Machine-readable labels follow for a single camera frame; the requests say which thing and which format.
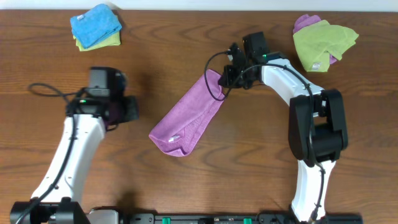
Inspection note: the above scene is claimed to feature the purple microfibre cloth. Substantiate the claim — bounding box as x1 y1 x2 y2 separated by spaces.
149 70 224 157

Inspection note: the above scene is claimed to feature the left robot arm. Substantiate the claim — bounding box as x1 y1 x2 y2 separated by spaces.
10 67 139 224

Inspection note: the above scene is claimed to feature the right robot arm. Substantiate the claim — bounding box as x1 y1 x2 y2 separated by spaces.
218 32 348 223

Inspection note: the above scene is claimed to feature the green folded cloth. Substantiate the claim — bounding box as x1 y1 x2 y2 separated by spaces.
73 32 121 52

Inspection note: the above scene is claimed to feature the green crumpled cloth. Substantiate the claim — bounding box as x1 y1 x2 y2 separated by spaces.
293 20 359 72

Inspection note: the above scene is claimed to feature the blue folded cloth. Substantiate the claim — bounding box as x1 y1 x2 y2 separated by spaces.
70 4 122 49

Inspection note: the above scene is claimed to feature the purple crumpled cloth underneath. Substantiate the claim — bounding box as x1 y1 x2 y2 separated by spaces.
293 14 337 65

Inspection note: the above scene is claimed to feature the right black cable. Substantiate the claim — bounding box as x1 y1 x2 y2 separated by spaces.
203 50 326 223

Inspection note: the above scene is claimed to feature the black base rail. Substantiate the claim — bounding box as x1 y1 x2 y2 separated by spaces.
118 212 364 224

